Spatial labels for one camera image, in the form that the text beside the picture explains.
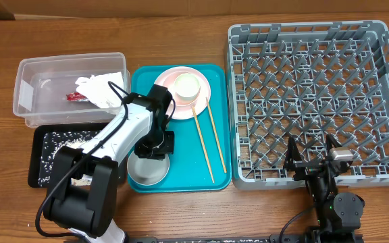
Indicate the white rice pile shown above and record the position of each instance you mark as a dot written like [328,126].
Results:
[52,142]

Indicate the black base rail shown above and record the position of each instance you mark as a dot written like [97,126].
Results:
[274,238]

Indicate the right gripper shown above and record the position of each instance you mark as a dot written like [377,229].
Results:
[292,160]

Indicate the wooden chopstick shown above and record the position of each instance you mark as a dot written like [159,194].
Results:
[216,135]
[202,144]

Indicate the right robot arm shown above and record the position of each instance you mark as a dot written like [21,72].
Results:
[338,213]

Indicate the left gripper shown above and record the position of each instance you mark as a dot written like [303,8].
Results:
[142,150]

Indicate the white cup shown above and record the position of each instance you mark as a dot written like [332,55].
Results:
[187,87]

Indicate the clear plastic bin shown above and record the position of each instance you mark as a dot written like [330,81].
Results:
[43,84]

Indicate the teal serving tray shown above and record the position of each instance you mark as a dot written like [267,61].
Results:
[188,169]

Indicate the white napkin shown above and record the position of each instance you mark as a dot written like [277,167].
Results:
[97,90]

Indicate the red snack wrapper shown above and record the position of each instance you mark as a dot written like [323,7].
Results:
[77,97]

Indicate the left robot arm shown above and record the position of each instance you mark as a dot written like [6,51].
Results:
[82,191]

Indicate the pink plate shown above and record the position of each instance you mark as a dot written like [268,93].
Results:
[183,110]

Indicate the black plastic tray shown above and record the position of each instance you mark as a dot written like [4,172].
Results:
[38,141]

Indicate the grey bowl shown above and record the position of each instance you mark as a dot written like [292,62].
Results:
[147,172]

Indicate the grey dishwasher rack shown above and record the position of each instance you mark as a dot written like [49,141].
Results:
[307,80]

